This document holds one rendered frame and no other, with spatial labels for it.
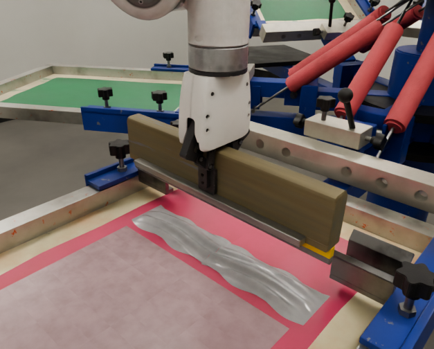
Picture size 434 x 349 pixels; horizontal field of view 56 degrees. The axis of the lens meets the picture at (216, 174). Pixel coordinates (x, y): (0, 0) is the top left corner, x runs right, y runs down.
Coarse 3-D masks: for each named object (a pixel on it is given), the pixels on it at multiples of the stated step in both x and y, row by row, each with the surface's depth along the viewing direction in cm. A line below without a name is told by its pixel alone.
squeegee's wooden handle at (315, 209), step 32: (128, 128) 68; (160, 128) 62; (160, 160) 64; (224, 160) 54; (256, 160) 53; (224, 192) 56; (256, 192) 52; (288, 192) 49; (320, 192) 46; (288, 224) 50; (320, 224) 47
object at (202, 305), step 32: (256, 256) 64; (288, 256) 64; (192, 288) 58; (224, 288) 58; (320, 288) 58; (128, 320) 52; (160, 320) 52; (192, 320) 52; (224, 320) 52; (256, 320) 52; (288, 320) 52; (320, 320) 52
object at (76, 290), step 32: (128, 224) 72; (224, 224) 72; (64, 256) 64; (96, 256) 64; (128, 256) 64; (160, 256) 64; (192, 256) 64; (0, 288) 58; (32, 288) 58; (64, 288) 58; (96, 288) 58; (128, 288) 58; (160, 288) 58; (0, 320) 52; (32, 320) 52; (64, 320) 52; (96, 320) 52
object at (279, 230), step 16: (144, 160) 67; (160, 176) 64; (176, 176) 62; (192, 192) 59; (224, 208) 56; (240, 208) 54; (256, 224) 52; (272, 224) 51; (288, 240) 49; (304, 240) 49
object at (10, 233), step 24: (72, 192) 75; (96, 192) 75; (120, 192) 79; (24, 216) 68; (48, 216) 69; (72, 216) 73; (360, 216) 70; (384, 216) 68; (408, 216) 68; (0, 240) 64; (24, 240) 67; (408, 240) 65
